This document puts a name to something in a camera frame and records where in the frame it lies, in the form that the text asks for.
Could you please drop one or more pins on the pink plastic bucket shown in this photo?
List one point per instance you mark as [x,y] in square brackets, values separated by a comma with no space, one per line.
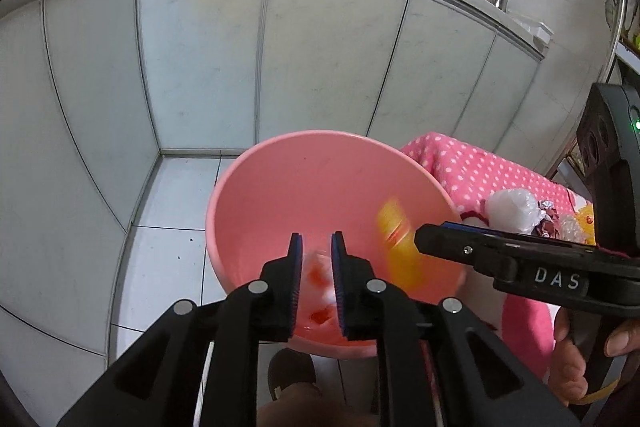
[300,187]

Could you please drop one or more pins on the person's brown trouser leg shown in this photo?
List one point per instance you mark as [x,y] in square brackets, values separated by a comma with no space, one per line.
[310,409]

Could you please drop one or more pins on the person's right hand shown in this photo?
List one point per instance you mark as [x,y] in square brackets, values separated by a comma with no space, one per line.
[565,367]

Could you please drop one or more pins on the white kitchen cabinet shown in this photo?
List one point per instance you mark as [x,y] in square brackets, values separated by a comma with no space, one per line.
[200,57]

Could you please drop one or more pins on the metal shelf rack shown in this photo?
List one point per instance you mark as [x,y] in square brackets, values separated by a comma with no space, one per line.
[620,7]

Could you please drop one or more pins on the dark slipper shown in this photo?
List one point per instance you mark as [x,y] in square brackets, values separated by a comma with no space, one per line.
[290,369]

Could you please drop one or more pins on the yellow snack wrapper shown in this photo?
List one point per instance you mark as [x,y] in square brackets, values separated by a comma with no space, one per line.
[402,257]

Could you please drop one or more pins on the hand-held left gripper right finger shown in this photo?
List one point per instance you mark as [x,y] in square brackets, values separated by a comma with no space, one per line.
[337,277]

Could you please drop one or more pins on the pink polka dot blanket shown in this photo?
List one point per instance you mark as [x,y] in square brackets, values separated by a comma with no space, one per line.
[475,177]

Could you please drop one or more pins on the clear plastic bag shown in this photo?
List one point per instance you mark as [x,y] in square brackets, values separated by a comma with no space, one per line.
[515,209]

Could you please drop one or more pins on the foil wrapper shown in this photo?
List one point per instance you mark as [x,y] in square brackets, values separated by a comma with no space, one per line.
[547,219]

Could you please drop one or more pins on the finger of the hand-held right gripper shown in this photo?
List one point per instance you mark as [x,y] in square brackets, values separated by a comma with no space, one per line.
[450,242]
[530,244]

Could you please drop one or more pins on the white plastic tray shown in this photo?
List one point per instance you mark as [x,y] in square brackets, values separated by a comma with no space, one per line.
[535,29]

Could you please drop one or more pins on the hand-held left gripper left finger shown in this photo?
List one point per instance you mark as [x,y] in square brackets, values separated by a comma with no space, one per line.
[296,277]

